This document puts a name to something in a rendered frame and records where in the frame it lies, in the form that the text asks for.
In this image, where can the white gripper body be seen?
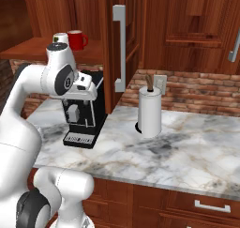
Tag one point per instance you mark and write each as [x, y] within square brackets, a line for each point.
[82, 94]

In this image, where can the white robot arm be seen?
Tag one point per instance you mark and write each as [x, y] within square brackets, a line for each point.
[18, 138]

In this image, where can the red mug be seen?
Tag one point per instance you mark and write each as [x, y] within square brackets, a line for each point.
[75, 40]

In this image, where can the white mug with green mark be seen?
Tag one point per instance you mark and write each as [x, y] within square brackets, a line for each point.
[61, 38]

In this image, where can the wooden base cabinet door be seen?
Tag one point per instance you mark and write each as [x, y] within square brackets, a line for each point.
[109, 203]
[148, 206]

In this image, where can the black coffee machine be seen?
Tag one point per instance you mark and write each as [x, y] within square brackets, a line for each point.
[98, 113]

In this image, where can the black paper towel holder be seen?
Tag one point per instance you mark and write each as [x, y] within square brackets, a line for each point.
[149, 82]

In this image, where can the white paper towel roll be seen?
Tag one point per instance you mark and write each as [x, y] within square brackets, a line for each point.
[150, 113]

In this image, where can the wooden drawer front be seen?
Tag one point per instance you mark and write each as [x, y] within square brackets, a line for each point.
[203, 217]

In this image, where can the white wall outlet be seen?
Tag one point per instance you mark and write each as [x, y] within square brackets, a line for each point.
[161, 83]

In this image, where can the open wooden wall cabinet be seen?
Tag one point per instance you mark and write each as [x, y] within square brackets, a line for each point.
[37, 12]

